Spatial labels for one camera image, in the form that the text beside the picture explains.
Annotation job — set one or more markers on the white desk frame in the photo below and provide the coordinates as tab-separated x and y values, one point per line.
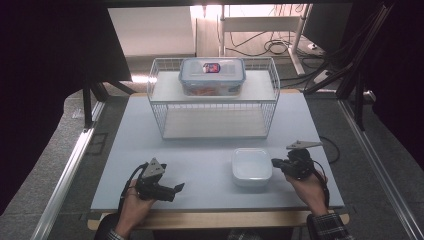
260	23

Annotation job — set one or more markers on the dark monitor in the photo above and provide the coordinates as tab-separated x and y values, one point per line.
328	26

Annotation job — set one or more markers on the white square lidded container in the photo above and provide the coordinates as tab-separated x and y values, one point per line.
251	166

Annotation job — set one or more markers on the wooden table board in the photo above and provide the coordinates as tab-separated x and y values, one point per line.
216	220

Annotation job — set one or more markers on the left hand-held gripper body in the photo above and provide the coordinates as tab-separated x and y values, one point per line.
151	185

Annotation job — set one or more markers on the white power strip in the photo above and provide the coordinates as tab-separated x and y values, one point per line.
321	76

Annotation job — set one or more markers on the black metal stand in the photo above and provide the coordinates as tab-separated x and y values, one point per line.
88	103
356	66

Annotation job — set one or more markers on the black curtain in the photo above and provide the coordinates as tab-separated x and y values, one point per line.
400	83
50	83

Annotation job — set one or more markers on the clear container with blue lid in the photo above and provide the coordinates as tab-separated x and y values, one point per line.
212	78

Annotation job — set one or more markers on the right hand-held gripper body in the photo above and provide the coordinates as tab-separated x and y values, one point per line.
300	165

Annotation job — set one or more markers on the white cabinet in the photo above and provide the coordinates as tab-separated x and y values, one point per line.
150	31

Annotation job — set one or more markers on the person's right hand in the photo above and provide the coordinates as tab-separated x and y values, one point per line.
310	193

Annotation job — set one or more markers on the aluminium floor rail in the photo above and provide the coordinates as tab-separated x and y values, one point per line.
380	166
63	180

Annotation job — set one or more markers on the person's left hand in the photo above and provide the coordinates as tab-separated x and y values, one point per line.
135	210

